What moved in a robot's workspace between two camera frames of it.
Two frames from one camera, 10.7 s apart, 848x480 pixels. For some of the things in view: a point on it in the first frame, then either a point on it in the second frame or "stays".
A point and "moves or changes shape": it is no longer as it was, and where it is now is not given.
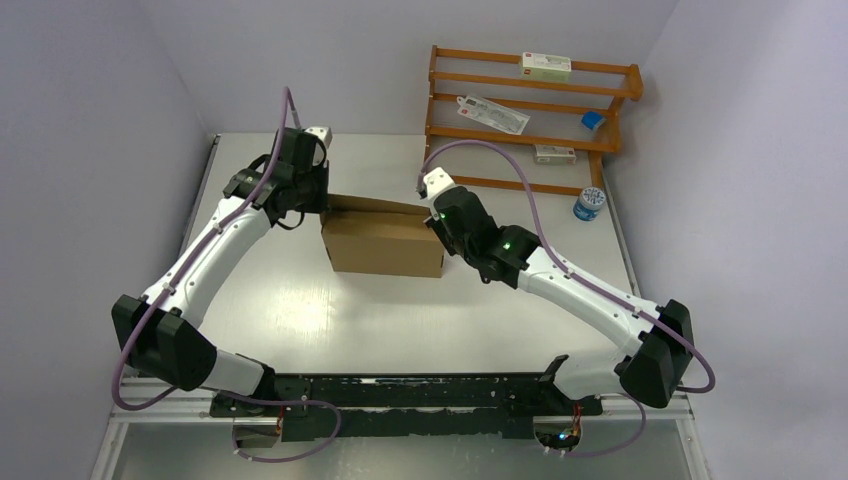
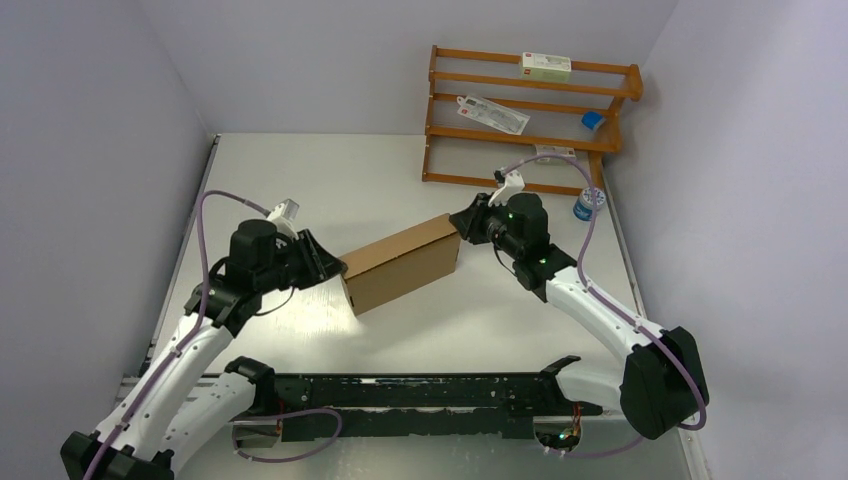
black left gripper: [321, 169] to [318, 264]
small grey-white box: [553, 155] stays
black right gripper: [435, 223] to [469, 222]
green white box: [540, 67] stays
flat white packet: [492, 114] stays
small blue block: [592, 119] stays
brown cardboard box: [380, 238] moves or changes shape
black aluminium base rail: [436, 405] stays
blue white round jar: [587, 207] stays
